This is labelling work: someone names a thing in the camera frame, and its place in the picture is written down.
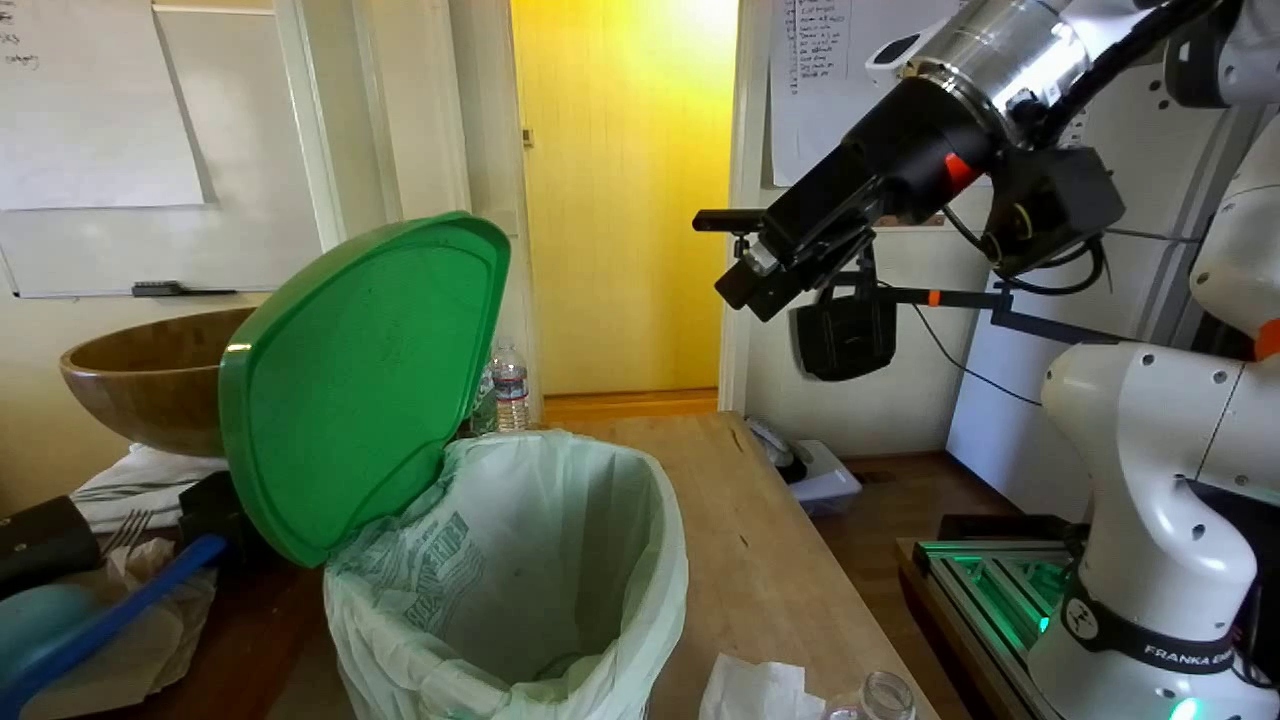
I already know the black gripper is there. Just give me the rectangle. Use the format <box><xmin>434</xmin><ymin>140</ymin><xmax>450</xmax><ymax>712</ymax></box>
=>
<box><xmin>689</xmin><ymin>74</ymin><xmax>1000</xmax><ymax>323</ymax></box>

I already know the pale green bin liner bag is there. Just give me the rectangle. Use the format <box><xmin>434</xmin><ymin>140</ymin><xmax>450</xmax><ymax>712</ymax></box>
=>
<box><xmin>318</xmin><ymin>426</ymin><xmax>692</xmax><ymax>720</ymax></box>

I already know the white bin with green lid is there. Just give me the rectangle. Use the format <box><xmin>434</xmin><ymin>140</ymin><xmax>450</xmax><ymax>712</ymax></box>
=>
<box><xmin>215</xmin><ymin>209</ymin><xmax>514</xmax><ymax>571</ymax></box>

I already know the yellow door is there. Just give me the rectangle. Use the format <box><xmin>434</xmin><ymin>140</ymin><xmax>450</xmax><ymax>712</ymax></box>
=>
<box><xmin>513</xmin><ymin>0</ymin><xmax>739</xmax><ymax>401</ymax></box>

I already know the white paper sheet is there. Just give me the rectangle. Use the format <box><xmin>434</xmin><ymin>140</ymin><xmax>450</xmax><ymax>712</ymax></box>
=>
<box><xmin>766</xmin><ymin>0</ymin><xmax>963</xmax><ymax>191</ymax></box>

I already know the white flat box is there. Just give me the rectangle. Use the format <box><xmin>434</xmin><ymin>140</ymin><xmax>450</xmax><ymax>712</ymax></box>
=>
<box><xmin>743</xmin><ymin>414</ymin><xmax>865</xmax><ymax>515</ymax></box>

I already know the large clear water bottle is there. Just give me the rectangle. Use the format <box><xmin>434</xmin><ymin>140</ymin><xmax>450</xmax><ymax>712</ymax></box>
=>
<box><xmin>487</xmin><ymin>338</ymin><xmax>536</xmax><ymax>435</ymax></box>

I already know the crumpled white tissue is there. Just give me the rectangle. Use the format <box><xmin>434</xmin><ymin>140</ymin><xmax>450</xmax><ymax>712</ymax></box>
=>
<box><xmin>697</xmin><ymin>650</ymin><xmax>855</xmax><ymax>720</ymax></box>

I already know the black whiteboard marker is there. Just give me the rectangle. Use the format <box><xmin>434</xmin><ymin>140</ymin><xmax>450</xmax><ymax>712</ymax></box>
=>
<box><xmin>126</xmin><ymin>276</ymin><xmax>240</xmax><ymax>299</ymax></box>

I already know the black brush head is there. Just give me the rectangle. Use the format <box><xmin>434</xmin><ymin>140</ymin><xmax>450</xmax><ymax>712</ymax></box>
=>
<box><xmin>174</xmin><ymin>468</ymin><xmax>276</xmax><ymax>571</ymax></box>

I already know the large wooden bowl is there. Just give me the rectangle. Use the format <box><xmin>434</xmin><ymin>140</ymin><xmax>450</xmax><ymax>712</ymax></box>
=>
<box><xmin>56</xmin><ymin>305</ymin><xmax>264</xmax><ymax>461</ymax></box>

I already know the striped white dish towel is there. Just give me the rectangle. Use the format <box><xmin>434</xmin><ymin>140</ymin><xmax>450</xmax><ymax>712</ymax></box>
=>
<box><xmin>70</xmin><ymin>443</ymin><xmax>230</xmax><ymax>536</ymax></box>

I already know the crumpled white cloth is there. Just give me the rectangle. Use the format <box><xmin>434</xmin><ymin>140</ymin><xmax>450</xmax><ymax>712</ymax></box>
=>
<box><xmin>34</xmin><ymin>531</ymin><xmax>225</xmax><ymax>720</ymax></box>

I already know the black flat object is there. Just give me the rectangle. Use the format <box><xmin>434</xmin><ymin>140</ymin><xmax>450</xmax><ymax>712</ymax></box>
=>
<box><xmin>0</xmin><ymin>490</ymin><xmax>109</xmax><ymax>598</ymax></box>

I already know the teal rounded object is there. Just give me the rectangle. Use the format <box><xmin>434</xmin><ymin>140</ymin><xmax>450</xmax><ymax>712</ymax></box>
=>
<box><xmin>0</xmin><ymin>581</ymin><xmax>102</xmax><ymax>693</ymax></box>

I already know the black camera on mount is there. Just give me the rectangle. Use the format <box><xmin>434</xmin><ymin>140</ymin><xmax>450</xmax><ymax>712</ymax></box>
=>
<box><xmin>788</xmin><ymin>270</ymin><xmax>898</xmax><ymax>383</ymax></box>

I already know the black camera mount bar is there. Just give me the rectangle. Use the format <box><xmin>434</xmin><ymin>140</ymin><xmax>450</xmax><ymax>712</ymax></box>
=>
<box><xmin>871</xmin><ymin>280</ymin><xmax>1125</xmax><ymax>346</ymax></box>

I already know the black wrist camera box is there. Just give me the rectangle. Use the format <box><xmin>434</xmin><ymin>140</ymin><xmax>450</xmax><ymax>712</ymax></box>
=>
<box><xmin>992</xmin><ymin>147</ymin><xmax>1128</xmax><ymax>276</ymax></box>

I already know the white wall whiteboard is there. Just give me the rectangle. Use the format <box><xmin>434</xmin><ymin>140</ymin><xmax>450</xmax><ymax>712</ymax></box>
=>
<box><xmin>0</xmin><ymin>0</ymin><xmax>322</xmax><ymax>305</ymax></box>

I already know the blue plastic handle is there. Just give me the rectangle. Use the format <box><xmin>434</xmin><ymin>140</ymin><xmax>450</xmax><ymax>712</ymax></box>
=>
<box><xmin>0</xmin><ymin>531</ymin><xmax>230</xmax><ymax>720</ymax></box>

